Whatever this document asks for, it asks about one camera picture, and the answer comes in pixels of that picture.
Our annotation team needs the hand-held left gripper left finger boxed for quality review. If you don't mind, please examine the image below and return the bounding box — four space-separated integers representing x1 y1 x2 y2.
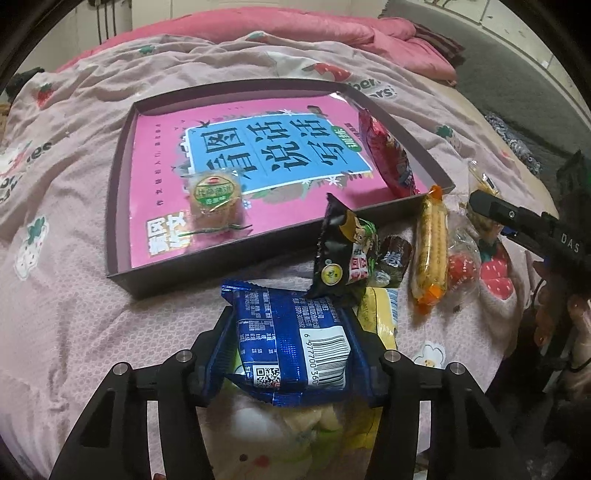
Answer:
48 307 234 480

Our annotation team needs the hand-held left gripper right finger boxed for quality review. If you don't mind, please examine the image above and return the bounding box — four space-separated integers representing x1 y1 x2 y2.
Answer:
353 314 532 480

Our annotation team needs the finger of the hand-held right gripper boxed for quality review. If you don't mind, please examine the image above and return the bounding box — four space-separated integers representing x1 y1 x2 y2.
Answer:
501 225 551 256
468 190 555 232

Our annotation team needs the clear crispy noodle packet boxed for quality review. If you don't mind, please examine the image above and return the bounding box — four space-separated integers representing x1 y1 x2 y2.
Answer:
466 159 506 204

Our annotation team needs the clear packet with red sweet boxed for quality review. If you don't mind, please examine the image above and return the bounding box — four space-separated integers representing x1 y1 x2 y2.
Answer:
445 226 483 291

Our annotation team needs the blue snack packet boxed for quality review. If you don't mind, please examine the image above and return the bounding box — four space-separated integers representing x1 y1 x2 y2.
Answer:
221 279 370 407

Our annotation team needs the orange biscuit packet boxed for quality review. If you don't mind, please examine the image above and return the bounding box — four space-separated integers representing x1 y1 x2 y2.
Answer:
410 185 451 315

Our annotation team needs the dark shallow cardboard box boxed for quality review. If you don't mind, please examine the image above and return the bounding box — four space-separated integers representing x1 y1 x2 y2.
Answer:
106 78 455 296

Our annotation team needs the person's right hand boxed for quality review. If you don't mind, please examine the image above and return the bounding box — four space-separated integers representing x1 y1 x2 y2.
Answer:
531 261 591 365

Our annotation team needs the dark floral cloth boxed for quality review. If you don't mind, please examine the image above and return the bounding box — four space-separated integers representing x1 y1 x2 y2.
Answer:
485 113 543 174

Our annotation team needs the small dark brown candy packet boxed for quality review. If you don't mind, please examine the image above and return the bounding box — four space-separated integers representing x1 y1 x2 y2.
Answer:
373 234 413 289

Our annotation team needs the black and green snack packet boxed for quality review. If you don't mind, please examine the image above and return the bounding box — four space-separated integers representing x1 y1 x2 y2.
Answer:
307 193 379 305

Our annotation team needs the red snack packet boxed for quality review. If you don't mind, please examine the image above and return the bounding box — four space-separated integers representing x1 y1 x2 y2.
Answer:
358 108 419 199

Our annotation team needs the grey upholstered headboard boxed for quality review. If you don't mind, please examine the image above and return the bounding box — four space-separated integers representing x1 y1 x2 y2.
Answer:
379 0 591 195

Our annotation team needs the green label pastry packet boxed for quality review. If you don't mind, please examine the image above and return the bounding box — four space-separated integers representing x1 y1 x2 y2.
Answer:
182 168 252 236

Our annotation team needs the dark striped pillow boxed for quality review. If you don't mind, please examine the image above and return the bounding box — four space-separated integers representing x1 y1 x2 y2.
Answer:
416 25 467 68

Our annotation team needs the pink strawberry printed blanket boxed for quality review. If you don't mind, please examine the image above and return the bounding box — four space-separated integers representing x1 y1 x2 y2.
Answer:
0 32 555 480

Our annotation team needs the pink picture book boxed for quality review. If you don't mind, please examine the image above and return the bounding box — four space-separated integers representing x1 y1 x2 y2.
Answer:
127 92 432 271

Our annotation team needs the pink quilt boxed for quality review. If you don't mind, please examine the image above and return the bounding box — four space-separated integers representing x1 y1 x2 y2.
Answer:
55 9 458 88

